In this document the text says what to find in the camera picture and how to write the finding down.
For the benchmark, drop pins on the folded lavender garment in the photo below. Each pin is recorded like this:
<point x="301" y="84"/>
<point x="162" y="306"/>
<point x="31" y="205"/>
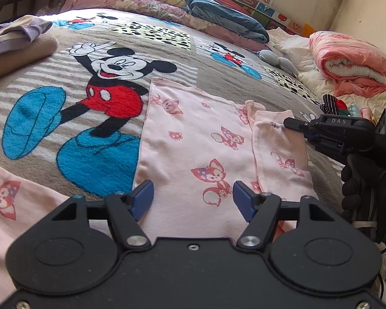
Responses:
<point x="22" y="32"/>

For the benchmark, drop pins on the Mickey Mouse plush blanket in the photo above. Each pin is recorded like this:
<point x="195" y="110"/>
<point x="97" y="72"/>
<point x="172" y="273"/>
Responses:
<point x="132" y="80"/>

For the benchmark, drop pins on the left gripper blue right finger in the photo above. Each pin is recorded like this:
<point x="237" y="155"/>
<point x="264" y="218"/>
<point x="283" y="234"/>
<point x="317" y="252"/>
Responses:
<point x="260" y="211"/>

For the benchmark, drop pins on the folded beige towel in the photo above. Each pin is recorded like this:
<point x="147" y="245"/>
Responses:
<point x="40" y="48"/>

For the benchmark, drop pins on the striped red green clothes stack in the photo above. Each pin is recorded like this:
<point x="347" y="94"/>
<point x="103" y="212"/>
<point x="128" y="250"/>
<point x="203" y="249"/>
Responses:
<point x="332" y="105"/>

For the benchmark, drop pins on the pink fox print garment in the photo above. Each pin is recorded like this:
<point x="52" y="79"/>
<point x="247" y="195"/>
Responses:
<point x="192" y="143"/>

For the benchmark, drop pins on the grey plush toy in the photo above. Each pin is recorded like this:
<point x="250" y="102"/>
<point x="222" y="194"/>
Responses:
<point x="280" y="62"/>

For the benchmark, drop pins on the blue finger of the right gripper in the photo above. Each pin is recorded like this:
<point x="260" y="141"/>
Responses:
<point x="297" y="125"/>

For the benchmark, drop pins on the purple floral comforter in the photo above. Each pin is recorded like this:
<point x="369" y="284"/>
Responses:
<point x="166" y="12"/>

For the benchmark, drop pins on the right hand black glove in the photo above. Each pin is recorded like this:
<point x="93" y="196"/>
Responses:
<point x="364" y="194"/>

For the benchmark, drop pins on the rolled pink white quilt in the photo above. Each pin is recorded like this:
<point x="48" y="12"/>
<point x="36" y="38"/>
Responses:
<point x="355" y="66"/>

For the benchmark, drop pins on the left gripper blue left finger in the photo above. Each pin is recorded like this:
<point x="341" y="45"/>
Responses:
<point x="125" y="211"/>

